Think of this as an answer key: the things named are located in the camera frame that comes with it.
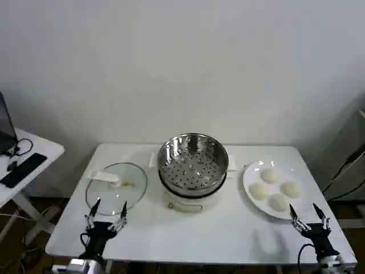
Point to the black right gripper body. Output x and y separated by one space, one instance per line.
319 237

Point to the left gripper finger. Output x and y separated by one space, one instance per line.
92 214
122 217

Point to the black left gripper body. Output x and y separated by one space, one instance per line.
98 232

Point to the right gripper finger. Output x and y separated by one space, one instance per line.
322 218
296 221

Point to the white steamed bun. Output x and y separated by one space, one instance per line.
259 191
291 189
279 202
271 175

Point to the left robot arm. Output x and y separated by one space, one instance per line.
82 266

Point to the grey equipment cabinet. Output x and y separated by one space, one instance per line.
353 171

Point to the white round plate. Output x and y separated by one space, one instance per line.
256 174

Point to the white electric cooker pot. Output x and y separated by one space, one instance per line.
188 204

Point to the flat black keyboard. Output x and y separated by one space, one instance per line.
24 169

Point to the steel perforated steamer basket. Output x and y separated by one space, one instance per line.
194 171

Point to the white side table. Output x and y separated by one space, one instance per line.
42 145

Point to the small black adapter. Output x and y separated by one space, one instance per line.
12 166

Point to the dark laptop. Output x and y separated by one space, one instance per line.
5 128

